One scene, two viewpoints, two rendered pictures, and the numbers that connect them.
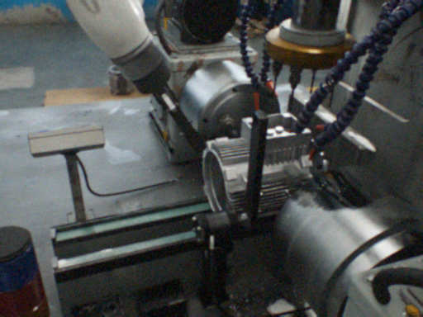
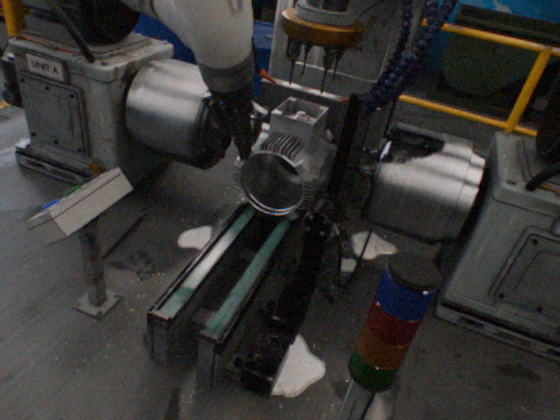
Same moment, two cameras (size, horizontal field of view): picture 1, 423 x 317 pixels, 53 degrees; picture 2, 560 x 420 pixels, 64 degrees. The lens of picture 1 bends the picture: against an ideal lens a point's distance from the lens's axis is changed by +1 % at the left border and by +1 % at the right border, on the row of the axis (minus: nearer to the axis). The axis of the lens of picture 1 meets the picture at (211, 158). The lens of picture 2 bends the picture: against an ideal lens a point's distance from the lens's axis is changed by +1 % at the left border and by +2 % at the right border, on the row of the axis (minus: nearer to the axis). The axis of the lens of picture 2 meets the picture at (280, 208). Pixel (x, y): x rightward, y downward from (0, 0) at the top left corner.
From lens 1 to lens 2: 70 cm
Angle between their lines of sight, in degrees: 44
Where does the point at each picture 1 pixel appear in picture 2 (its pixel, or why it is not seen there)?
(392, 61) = not seen: hidden behind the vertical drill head
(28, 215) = (18, 338)
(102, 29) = (238, 32)
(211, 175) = (244, 181)
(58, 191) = (17, 292)
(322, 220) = (427, 166)
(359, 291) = (513, 191)
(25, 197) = not seen: outside the picture
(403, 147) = not seen: hidden behind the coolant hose
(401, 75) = (364, 44)
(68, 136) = (95, 196)
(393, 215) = (463, 144)
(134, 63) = (246, 70)
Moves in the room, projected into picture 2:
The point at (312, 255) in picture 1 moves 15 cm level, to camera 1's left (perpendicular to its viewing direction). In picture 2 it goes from (432, 194) to (396, 221)
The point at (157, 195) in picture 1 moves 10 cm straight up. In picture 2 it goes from (145, 236) to (144, 203)
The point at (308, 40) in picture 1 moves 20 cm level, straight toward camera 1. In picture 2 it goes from (344, 20) to (420, 51)
